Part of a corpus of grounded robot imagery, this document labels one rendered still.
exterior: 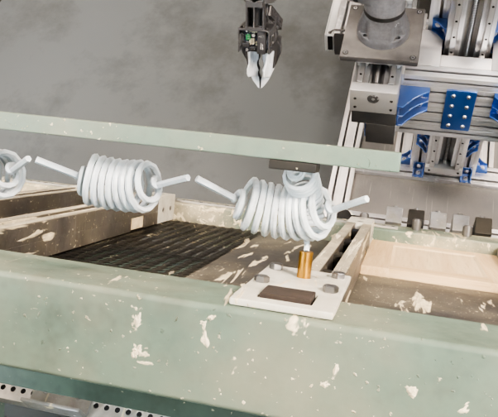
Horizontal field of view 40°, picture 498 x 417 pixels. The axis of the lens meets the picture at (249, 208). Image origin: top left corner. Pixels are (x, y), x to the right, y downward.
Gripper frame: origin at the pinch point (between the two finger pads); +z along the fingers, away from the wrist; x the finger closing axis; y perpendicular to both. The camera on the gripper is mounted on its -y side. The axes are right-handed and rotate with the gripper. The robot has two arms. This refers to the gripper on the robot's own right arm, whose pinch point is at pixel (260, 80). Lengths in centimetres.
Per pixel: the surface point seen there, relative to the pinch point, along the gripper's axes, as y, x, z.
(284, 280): 87, 25, -9
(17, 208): 34, -46, 22
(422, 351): 98, 40, -12
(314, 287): 88, 28, -9
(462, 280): 29, 49, 27
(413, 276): 29, 39, 28
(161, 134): 85, 10, -23
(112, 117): -140, -110, 75
